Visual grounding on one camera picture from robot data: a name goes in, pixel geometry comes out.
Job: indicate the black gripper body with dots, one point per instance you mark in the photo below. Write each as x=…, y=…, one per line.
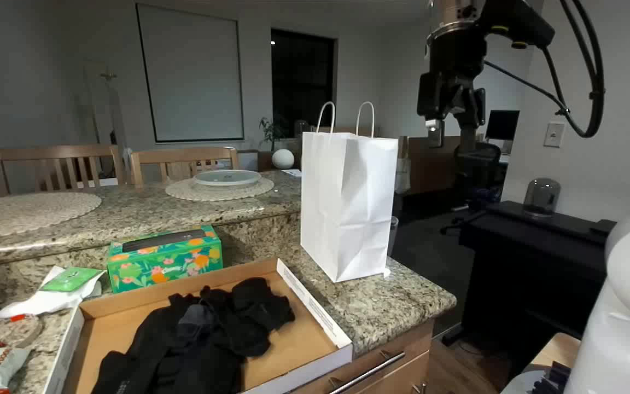
x=463, y=122

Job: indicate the black sock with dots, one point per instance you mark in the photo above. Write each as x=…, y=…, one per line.
x=220, y=365
x=133, y=365
x=196, y=320
x=262, y=303

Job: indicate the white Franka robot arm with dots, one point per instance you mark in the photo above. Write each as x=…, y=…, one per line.
x=629, y=330

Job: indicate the wooden partition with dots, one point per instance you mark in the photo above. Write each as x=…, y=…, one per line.
x=432, y=165

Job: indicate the black office chair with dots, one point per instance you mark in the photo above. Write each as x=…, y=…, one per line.
x=479, y=186

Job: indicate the computer monitor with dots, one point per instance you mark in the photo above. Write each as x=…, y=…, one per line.
x=502, y=123

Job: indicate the grey metal jar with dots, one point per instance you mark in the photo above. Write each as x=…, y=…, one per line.
x=544, y=196

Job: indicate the black desk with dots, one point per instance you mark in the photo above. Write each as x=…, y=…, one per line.
x=534, y=271

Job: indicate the dark window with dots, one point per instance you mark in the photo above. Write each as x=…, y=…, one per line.
x=300, y=79

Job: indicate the white round vase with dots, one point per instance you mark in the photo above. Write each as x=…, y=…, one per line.
x=282, y=158

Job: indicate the small green plant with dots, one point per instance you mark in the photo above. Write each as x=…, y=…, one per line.
x=270, y=133

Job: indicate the wooden counter cabinet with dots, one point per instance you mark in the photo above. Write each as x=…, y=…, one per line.
x=417, y=342

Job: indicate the wooden platform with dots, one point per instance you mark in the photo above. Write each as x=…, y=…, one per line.
x=556, y=350

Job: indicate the clear glass plate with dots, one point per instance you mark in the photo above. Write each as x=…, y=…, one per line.
x=227, y=179

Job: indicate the shallow cardboard box tray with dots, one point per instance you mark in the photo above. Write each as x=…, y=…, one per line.
x=286, y=342

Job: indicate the white projector screen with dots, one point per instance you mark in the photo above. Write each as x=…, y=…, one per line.
x=191, y=72

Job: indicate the wooden dining chair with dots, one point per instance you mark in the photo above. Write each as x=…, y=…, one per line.
x=185, y=153
x=54, y=153

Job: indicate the round woven placemat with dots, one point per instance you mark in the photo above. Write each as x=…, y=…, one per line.
x=22, y=213
x=185, y=191

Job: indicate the green floral tissue box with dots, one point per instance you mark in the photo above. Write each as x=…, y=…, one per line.
x=176, y=265

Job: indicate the coat stand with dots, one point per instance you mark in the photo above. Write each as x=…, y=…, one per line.
x=114, y=136

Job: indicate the white packet with green label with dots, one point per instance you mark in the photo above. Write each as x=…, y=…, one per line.
x=44, y=298

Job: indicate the round clear glass coaster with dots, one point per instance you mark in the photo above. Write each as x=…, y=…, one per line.
x=16, y=331

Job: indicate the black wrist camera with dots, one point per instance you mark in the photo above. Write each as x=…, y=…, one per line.
x=430, y=94

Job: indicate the white wall switch plate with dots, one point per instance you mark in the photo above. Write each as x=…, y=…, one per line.
x=555, y=134

